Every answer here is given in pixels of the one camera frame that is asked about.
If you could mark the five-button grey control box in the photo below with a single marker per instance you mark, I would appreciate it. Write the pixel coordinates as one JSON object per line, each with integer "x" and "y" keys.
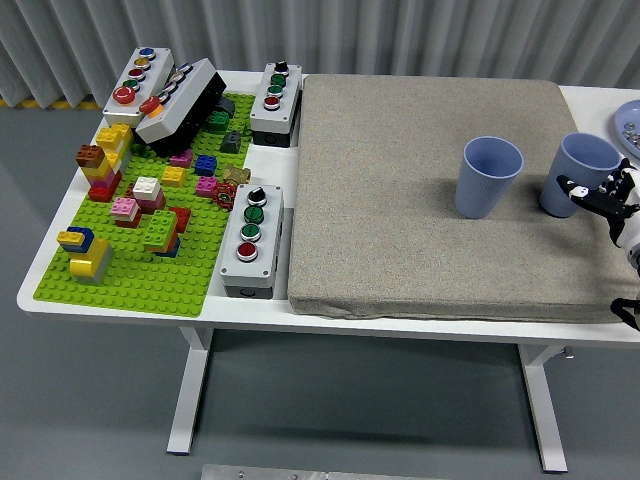
{"x": 122, "y": 107}

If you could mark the green toy brick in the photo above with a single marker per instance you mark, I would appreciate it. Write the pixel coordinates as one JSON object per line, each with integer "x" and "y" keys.
{"x": 218, "y": 121}

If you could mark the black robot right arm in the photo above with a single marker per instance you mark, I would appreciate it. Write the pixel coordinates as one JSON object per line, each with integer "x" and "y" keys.
{"x": 616, "y": 305}

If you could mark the grey-brown cushion mat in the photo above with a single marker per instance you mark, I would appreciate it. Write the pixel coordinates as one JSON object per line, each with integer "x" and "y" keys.
{"x": 390, "y": 200}

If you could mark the dark grey curved piece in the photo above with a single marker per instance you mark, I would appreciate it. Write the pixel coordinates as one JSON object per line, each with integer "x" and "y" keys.
{"x": 226, "y": 105}

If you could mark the yellow black floor tape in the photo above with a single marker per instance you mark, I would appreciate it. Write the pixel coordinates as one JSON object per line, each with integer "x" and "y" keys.
{"x": 50, "y": 104}

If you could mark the yellow grey brick stack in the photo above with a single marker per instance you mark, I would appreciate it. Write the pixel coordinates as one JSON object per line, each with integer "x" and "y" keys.
{"x": 90, "y": 262}

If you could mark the grey sloped toy brick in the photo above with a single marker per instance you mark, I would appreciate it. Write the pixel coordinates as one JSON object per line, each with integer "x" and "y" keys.
{"x": 231, "y": 143}

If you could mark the pink white red brick stack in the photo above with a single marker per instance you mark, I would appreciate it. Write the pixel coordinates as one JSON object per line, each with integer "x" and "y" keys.
{"x": 124, "y": 206}

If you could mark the five-button box with black base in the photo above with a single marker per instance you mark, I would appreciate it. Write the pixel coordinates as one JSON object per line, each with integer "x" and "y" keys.
{"x": 172, "y": 112}

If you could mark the blue ribbed plastic cup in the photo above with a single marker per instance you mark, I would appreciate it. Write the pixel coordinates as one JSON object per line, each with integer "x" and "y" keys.
{"x": 480, "y": 195}
{"x": 580, "y": 155}

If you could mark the green brick stack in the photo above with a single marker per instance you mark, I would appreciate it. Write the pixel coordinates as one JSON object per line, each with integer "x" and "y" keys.
{"x": 160, "y": 227}

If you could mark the grey pleated curtain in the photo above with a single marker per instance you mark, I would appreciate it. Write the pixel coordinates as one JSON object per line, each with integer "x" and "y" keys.
{"x": 350, "y": 35}

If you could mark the magenta toy brick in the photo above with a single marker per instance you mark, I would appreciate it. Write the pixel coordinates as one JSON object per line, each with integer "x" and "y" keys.
{"x": 206, "y": 185}
{"x": 182, "y": 159}

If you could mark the four-button grey control box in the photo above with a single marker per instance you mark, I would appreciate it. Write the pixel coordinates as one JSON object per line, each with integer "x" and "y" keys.
{"x": 267, "y": 117}
{"x": 247, "y": 267}

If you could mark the white table leg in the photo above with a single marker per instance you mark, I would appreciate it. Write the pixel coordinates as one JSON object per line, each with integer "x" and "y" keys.
{"x": 545, "y": 410}
{"x": 187, "y": 400}

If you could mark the blue yellow brick stack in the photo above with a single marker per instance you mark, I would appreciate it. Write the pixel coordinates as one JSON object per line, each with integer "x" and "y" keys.
{"x": 70, "y": 239}

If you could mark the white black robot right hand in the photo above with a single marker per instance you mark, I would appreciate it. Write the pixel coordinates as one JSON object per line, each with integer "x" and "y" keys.
{"x": 627, "y": 232}

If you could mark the blue toy brick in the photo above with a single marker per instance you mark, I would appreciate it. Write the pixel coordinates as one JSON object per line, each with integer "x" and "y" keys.
{"x": 205, "y": 164}

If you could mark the yellow toy brick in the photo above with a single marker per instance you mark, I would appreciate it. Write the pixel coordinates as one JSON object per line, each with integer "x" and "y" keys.
{"x": 173, "y": 176}

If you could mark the brown yellow red brick tower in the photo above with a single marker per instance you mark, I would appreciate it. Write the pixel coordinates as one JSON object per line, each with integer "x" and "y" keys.
{"x": 92, "y": 157}

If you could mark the yellow white brick stack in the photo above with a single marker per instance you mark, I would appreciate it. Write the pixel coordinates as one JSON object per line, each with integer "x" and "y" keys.
{"x": 112, "y": 136}

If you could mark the green studded baseplate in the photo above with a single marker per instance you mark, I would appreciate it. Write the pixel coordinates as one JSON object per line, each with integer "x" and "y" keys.
{"x": 140, "y": 285}

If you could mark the brass valve with red wheel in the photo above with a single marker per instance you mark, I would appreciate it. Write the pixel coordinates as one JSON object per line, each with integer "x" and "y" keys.
{"x": 236, "y": 175}

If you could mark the blue plate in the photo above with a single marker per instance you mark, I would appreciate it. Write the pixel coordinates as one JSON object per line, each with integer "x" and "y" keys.
{"x": 629, "y": 114}

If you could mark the red toy brick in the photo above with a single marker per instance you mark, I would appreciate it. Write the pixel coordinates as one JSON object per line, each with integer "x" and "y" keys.
{"x": 184, "y": 217}

